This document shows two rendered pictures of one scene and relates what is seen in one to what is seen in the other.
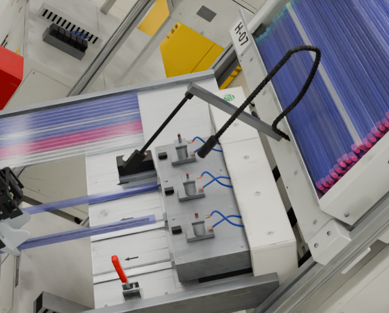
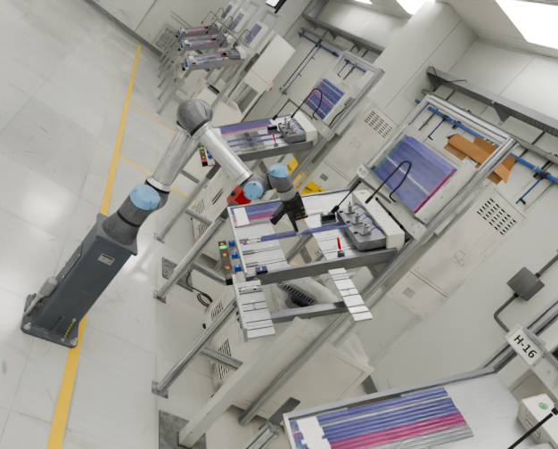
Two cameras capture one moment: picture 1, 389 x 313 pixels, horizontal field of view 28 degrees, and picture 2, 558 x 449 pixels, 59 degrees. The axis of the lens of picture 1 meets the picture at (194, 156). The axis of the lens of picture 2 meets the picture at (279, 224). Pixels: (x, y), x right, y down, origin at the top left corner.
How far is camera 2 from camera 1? 114 cm
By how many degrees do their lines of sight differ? 11
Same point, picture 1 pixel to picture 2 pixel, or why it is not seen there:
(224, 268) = (375, 245)
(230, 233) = (377, 233)
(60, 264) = not seen: hidden behind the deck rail
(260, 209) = (388, 224)
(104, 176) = (314, 222)
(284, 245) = (400, 234)
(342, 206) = (423, 216)
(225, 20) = (332, 180)
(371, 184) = (434, 207)
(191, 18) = (316, 179)
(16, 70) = not seen: hidden behind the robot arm
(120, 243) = (329, 241)
